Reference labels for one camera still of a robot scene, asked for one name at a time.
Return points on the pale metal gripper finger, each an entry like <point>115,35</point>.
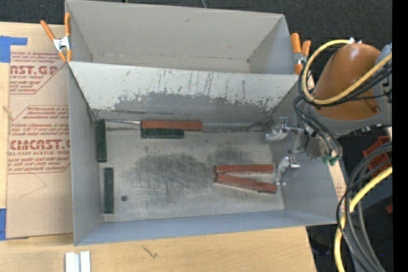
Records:
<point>281,168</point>
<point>276,135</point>

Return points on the red-brown flat block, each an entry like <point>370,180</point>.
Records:
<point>243,168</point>
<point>172,125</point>
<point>245,183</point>

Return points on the grey metal bin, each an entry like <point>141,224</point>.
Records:
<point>178,188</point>

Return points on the dark green flat block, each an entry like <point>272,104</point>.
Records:
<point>101,140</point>
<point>108,191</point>
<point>162,133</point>

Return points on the brown cardboard board red print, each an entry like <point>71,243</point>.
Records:
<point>38,194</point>

